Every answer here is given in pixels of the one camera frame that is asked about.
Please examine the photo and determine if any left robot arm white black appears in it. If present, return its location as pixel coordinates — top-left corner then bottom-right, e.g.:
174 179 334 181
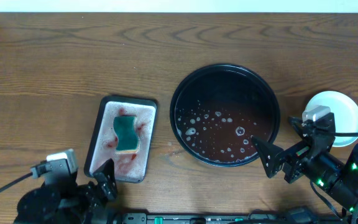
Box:
14 159 122 224

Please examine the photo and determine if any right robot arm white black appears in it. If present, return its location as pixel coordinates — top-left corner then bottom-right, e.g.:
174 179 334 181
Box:
251 112 358 223

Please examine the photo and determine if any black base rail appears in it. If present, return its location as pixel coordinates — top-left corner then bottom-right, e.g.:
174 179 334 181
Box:
111 207 346 224

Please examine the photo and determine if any round black serving tray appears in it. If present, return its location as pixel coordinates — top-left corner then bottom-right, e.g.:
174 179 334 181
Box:
170 63 281 167

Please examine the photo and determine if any black rectangular soapy tray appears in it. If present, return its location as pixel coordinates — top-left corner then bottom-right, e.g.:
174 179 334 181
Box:
84 96 157 183

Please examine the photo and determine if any green scrubbing sponge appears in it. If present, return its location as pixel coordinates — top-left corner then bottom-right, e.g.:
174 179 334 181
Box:
113 116 139 153

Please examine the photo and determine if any mint plate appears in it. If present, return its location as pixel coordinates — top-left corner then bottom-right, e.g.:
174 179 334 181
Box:
305 91 358 133

